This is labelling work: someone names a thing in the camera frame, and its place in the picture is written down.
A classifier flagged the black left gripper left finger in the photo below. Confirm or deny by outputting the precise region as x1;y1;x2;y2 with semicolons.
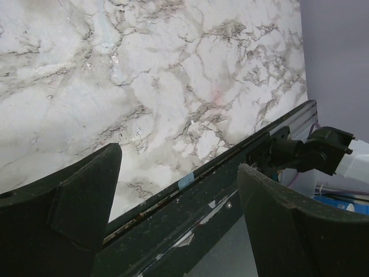
1;143;122;276

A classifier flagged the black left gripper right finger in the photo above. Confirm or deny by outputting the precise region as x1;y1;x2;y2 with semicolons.
238;164;368;276

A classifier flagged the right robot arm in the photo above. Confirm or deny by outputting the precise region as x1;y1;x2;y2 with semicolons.
246;126;368;184

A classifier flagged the black metal base rail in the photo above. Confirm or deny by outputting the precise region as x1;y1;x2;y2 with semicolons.
92;100;317;276

